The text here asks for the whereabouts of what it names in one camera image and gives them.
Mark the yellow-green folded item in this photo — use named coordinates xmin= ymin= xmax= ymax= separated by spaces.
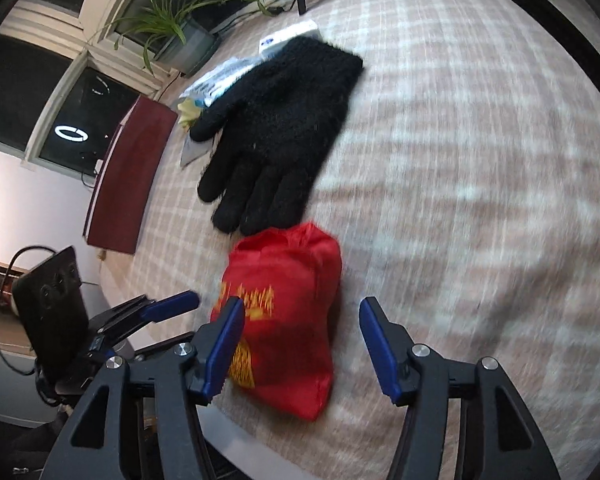
xmin=176 ymin=100 xmax=201 ymax=131

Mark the grey pouch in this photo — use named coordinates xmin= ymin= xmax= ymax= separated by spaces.
xmin=180 ymin=130 xmax=221 ymax=168

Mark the red orange packet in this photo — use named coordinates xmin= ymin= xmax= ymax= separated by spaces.
xmin=210 ymin=221 xmax=343 ymax=422

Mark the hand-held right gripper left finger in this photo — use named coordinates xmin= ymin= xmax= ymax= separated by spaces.
xmin=35 ymin=296 xmax=246 ymax=480

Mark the white window frame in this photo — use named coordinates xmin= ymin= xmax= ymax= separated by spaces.
xmin=0 ymin=0 xmax=191 ymax=171

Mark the potted green plant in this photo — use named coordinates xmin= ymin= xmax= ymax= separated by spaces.
xmin=92 ymin=0 xmax=281 ymax=76

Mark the black fuzzy glove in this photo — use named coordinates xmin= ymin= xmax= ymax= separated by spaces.
xmin=196 ymin=36 xmax=365 ymax=235

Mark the small white box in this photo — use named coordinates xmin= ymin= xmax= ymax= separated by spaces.
xmin=257 ymin=19 xmax=322 ymax=58

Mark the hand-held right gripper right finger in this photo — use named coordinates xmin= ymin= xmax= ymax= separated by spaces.
xmin=358 ymin=296 xmax=563 ymax=480

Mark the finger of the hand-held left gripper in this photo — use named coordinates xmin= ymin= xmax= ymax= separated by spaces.
xmin=129 ymin=332 xmax=198 ymax=362
xmin=96 ymin=290 xmax=201 ymax=345

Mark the white and blue packet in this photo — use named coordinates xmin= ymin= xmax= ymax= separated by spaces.
xmin=180 ymin=55 xmax=261 ymax=111

